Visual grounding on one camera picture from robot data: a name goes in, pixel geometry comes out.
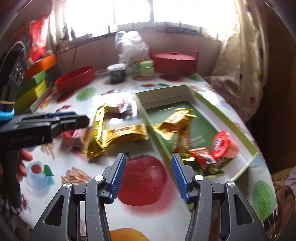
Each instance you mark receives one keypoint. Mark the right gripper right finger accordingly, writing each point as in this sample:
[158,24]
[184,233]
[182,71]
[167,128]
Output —
[237,219]

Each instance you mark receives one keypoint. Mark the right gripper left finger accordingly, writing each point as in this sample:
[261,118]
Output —
[61,219]

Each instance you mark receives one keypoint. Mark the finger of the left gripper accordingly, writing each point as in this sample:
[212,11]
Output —
[65,116]
[67,123]

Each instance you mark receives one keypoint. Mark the small red snack packet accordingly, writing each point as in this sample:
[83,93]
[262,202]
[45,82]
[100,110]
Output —
[208,166]

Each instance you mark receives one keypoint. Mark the long gold bar back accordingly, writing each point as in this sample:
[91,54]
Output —
[95,146]

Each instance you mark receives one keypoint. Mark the long gold bar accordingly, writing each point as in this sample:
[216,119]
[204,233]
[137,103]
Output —
[181,144]
[95,146]

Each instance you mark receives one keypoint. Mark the pink jelly cup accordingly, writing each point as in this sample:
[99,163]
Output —
[224,146]
[68,134]

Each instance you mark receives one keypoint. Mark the small gold peanut candy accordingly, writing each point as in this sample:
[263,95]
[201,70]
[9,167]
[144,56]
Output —
[174,123]

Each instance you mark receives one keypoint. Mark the white red nougat packet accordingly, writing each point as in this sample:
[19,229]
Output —
[80,137]

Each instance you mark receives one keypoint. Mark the long gold bar front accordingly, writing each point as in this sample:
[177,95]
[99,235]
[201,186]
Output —
[181,144]

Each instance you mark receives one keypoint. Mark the gold peanut candy pack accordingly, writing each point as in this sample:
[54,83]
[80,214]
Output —
[125,134]

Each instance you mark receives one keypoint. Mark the person's left hand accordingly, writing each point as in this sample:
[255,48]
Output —
[22,172]

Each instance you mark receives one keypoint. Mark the stacked colourful boxes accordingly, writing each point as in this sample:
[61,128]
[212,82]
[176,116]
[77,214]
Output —
[37,79]

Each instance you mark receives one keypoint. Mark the red oval bowl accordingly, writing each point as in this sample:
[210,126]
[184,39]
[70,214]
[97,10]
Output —
[75,79]

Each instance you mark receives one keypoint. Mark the green white cardboard tray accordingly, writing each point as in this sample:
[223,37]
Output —
[156,105]

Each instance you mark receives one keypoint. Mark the dark glass jar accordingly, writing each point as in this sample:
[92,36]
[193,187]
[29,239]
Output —
[117,73]

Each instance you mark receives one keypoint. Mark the red snack bag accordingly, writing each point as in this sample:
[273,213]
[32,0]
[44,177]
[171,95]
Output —
[34,37]

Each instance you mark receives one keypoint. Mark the pile of clothes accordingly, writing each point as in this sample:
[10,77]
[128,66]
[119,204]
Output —
[284,185]

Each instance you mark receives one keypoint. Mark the green jar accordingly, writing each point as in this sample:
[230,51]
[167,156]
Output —
[147,68]

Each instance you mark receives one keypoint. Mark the clear plastic bag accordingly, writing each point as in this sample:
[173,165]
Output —
[132,50]

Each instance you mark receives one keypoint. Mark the beige patterned curtain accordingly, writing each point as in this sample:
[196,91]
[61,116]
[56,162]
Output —
[240,73]

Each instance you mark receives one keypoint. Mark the red basket with handle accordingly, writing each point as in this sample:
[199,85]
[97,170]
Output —
[167,52]

